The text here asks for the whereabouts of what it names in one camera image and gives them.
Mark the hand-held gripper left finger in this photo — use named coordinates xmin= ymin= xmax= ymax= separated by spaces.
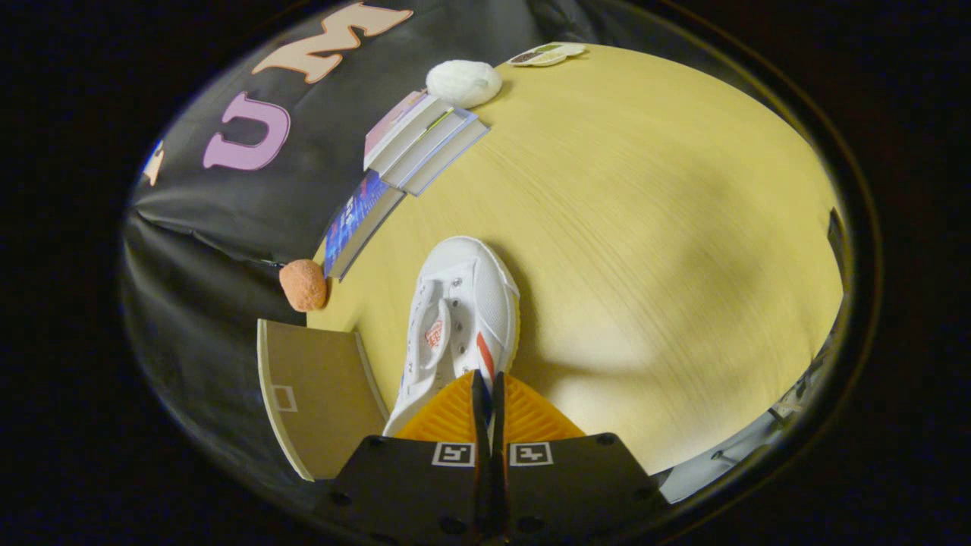
xmin=315 ymin=370 xmax=495 ymax=546

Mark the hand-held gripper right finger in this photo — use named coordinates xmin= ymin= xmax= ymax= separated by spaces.
xmin=489 ymin=372 xmax=672 ymax=546

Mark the beige storage box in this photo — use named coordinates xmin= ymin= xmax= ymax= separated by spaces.
xmin=256 ymin=318 xmax=390 ymax=482

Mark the white canvas shoe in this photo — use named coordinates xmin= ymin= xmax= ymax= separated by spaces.
xmin=382 ymin=236 xmax=521 ymax=438

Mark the orange sponge ball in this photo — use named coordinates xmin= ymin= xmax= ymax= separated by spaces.
xmin=278 ymin=259 xmax=329 ymax=313

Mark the blue cover book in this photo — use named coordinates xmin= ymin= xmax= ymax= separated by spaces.
xmin=322 ymin=171 xmax=407 ymax=281

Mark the black backdrop cloth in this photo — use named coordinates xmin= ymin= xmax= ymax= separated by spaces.
xmin=121 ymin=0 xmax=589 ymax=486

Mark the thick white-paged book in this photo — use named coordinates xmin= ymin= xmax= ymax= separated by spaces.
xmin=398 ymin=115 xmax=491 ymax=197
xmin=378 ymin=94 xmax=479 ymax=190

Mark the white fluffy ball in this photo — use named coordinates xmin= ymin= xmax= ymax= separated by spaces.
xmin=426 ymin=60 xmax=503 ymax=110

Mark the white sample tray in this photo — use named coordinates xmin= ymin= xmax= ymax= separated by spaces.
xmin=507 ymin=42 xmax=587 ymax=68

